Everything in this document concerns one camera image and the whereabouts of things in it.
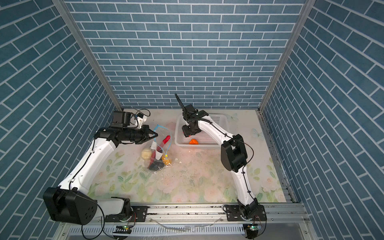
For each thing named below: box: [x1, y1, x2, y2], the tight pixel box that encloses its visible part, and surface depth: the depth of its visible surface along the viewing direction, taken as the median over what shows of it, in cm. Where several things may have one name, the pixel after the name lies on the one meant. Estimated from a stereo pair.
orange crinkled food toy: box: [189, 138, 199, 145], surface depth 98 cm
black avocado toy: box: [148, 159, 165, 171], surface depth 87 cm
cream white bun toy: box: [141, 148, 152, 161], surface depth 91 cm
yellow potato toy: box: [162, 155, 172, 166], surface depth 87 cm
